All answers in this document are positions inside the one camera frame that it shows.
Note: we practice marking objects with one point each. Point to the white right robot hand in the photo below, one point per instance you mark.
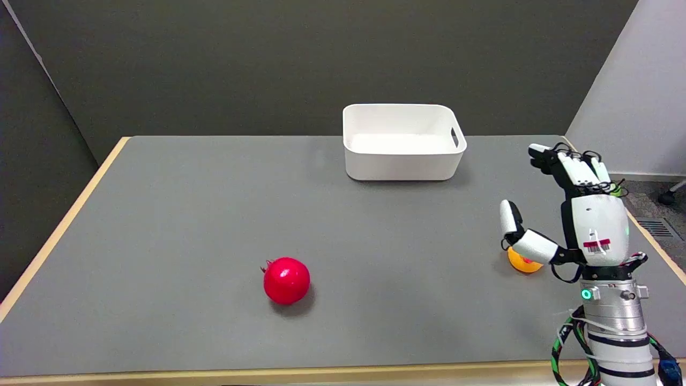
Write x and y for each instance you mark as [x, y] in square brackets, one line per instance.
[597, 222]

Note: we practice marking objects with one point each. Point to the white plastic bin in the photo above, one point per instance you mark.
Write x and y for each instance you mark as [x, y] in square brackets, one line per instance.
[403, 142]

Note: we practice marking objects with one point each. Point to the red pomegranate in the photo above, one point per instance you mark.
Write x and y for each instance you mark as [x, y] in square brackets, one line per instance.
[286, 280]

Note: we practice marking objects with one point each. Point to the metal floor vent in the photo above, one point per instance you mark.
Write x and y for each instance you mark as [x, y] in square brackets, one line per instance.
[656, 228]

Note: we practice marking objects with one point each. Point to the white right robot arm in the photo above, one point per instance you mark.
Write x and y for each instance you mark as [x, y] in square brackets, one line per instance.
[617, 332]

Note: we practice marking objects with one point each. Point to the black chair caster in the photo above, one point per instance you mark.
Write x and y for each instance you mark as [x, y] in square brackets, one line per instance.
[666, 197]

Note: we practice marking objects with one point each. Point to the orange fruit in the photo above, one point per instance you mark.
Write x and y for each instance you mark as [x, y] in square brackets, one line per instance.
[523, 261]

